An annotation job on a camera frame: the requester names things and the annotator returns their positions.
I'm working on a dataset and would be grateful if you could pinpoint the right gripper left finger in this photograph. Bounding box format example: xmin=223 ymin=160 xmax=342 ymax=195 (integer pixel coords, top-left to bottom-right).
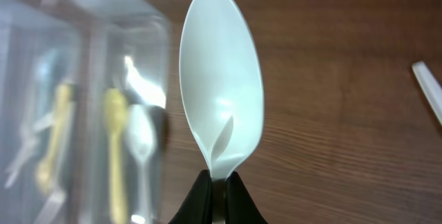
xmin=169 ymin=169 xmax=213 ymax=224

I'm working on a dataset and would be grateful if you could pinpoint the white fork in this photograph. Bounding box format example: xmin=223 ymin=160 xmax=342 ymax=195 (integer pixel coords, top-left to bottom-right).
xmin=4 ymin=113 xmax=52 ymax=189

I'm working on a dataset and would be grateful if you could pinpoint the clear plastic container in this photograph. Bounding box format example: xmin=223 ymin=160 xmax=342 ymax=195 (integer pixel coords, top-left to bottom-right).
xmin=71 ymin=0 xmax=170 ymax=223
xmin=1 ymin=0 xmax=85 ymax=223

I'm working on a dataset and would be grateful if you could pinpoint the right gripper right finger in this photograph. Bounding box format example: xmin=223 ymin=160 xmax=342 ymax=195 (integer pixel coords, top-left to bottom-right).
xmin=225 ymin=171 xmax=268 ymax=224

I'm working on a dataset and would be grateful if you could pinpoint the light blue plastic fork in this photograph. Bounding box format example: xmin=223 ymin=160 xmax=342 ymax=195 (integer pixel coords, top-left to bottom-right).
xmin=35 ymin=48 xmax=59 ymax=117

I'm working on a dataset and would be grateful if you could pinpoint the right clear plastic container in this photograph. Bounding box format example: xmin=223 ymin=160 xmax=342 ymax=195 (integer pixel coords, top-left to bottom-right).
xmin=71 ymin=0 xmax=170 ymax=223

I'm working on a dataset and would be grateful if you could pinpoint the yellow plastic fork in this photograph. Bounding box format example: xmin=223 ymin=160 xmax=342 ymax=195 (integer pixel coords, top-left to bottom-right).
xmin=35 ymin=83 xmax=75 ymax=195

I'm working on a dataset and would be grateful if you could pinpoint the left clear plastic container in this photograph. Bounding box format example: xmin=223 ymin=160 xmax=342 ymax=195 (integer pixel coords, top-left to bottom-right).
xmin=1 ymin=0 xmax=85 ymax=223

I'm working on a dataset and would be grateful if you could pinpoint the yellow plastic spoon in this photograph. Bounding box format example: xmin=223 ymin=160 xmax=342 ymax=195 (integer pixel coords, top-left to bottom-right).
xmin=104 ymin=88 xmax=128 ymax=224

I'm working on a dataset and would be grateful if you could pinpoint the translucent white spoon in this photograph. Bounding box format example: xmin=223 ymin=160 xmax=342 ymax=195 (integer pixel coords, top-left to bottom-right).
xmin=412 ymin=62 xmax=442 ymax=123

